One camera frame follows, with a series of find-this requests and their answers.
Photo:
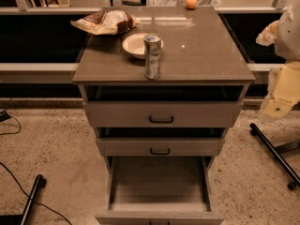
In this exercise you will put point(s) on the silver redbull can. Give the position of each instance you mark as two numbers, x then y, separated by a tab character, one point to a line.
152	52

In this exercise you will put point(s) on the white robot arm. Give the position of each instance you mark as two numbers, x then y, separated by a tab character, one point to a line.
284	82

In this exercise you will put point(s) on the grey drawer cabinet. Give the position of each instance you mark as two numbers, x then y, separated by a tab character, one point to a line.
199	63

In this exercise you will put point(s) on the top grey drawer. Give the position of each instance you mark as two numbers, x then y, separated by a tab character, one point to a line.
116	114

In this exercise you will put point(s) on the middle grey drawer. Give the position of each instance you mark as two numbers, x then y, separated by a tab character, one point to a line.
173	147

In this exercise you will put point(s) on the bottom grey drawer open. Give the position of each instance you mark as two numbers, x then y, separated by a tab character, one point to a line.
158	191

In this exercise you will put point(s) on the white paper bowl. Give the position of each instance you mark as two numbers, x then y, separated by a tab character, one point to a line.
134	44

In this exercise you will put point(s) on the brown white chip bag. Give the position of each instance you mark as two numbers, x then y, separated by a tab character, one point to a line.
110	22

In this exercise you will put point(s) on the black stand leg right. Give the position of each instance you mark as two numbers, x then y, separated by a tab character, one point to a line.
277	152

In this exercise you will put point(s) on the black stand leg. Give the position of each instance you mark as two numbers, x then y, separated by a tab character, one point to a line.
277	152
23	218

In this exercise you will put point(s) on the orange fruit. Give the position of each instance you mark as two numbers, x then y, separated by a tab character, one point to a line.
191	4

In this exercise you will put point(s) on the black stand leg left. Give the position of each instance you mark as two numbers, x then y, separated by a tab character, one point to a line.
23	218

